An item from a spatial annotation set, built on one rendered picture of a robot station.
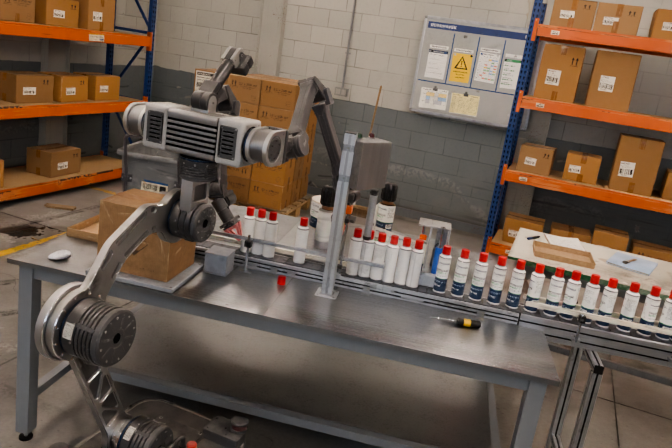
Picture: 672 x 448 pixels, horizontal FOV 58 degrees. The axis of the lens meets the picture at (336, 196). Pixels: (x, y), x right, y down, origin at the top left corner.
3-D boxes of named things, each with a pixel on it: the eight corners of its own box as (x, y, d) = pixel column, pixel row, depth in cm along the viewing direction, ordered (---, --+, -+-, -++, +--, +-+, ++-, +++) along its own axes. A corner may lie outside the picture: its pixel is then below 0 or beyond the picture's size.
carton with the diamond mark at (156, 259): (194, 263, 255) (200, 201, 249) (166, 282, 233) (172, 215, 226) (129, 248, 261) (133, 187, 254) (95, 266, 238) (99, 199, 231)
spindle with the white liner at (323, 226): (333, 245, 295) (342, 186, 288) (329, 251, 287) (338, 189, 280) (315, 242, 297) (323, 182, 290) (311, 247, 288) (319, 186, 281)
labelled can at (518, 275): (516, 306, 254) (527, 259, 249) (518, 310, 249) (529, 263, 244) (504, 303, 255) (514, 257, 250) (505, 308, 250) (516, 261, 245)
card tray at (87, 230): (157, 233, 290) (157, 225, 289) (129, 249, 265) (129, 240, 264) (99, 221, 295) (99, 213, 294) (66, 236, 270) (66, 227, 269)
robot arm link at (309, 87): (295, 73, 248) (317, 67, 244) (310, 98, 257) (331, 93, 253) (272, 150, 219) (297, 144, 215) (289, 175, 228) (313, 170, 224)
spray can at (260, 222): (264, 253, 271) (270, 209, 266) (260, 256, 266) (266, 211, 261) (253, 251, 272) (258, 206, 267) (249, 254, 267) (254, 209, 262)
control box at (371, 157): (385, 188, 247) (392, 142, 242) (356, 190, 235) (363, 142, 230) (366, 182, 254) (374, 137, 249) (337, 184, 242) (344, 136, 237)
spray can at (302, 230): (305, 261, 268) (312, 217, 263) (302, 265, 263) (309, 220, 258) (294, 259, 269) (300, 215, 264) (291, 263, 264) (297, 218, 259)
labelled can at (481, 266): (480, 298, 256) (490, 252, 251) (481, 303, 251) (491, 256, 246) (468, 295, 257) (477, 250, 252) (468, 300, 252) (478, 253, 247)
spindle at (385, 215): (391, 235, 322) (400, 182, 315) (389, 240, 313) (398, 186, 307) (374, 232, 323) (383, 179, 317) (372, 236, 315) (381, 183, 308)
